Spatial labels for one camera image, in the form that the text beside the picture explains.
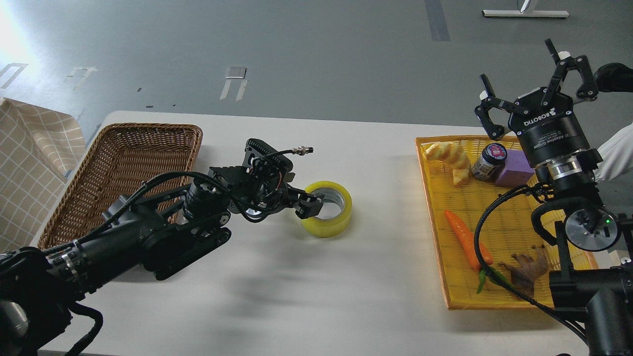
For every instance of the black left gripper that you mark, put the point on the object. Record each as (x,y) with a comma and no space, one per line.
(258,187)

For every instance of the small dark glass jar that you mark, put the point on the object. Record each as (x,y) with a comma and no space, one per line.
(492,157)

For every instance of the orange toy carrot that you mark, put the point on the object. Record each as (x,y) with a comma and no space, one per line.
(465,237)

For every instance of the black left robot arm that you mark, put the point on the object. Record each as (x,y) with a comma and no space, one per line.
(170,222)

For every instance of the white metal stand base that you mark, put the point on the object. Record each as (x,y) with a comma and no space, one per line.
(525,10)

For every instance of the purple foam block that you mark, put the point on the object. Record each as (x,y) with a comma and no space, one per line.
(515,171)

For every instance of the black shoe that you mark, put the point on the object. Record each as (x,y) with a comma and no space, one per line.
(614,77)

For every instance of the brown wicker basket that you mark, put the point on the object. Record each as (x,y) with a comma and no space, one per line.
(119,160)

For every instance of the beige checkered cloth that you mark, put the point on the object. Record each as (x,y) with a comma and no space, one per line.
(39,147)

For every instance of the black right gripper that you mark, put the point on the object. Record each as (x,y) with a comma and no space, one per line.
(549,128)

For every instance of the white sleeved forearm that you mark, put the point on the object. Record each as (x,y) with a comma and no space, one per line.
(617,154)

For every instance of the toy croissant bread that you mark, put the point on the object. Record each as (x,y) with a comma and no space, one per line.
(455,156)

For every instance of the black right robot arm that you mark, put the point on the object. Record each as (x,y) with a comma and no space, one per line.
(596,303)

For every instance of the yellow tape roll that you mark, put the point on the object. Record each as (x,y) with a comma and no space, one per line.
(337,195)

